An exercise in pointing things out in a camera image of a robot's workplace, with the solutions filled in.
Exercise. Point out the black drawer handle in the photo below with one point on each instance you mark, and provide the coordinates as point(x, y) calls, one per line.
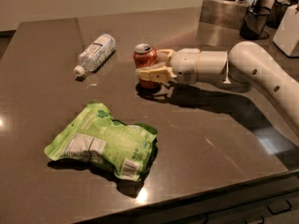
point(279, 207)

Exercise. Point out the clear plastic water bottle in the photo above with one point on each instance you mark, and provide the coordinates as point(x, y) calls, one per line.
point(95, 55)

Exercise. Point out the green snack bag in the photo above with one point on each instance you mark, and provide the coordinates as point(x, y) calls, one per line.
point(94, 136)

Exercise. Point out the black mesh cup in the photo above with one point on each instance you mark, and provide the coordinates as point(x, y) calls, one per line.
point(253, 22)

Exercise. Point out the steel snack dispenser base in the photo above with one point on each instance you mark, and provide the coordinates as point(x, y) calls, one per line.
point(228, 14)

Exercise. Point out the white napkin box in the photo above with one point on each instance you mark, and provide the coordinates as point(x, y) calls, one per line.
point(286, 37)

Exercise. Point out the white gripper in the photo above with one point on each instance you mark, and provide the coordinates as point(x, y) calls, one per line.
point(184, 64)

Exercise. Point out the dark container at back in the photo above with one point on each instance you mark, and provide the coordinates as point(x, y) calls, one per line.
point(278, 9)

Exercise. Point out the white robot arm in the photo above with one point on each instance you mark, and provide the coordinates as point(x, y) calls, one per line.
point(246, 64)

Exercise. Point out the red coke can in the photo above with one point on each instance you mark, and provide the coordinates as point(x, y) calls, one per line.
point(145, 55)

